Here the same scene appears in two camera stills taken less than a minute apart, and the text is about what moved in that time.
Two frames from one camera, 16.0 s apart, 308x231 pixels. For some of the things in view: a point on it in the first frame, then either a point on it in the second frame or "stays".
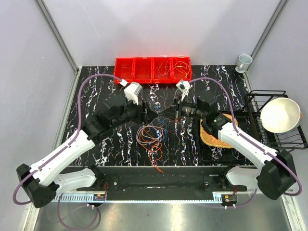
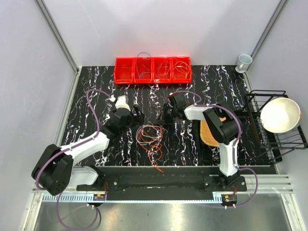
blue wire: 165,123 -> 141,69
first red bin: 124,69 stays
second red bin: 143,70 stays
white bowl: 280,115 stays
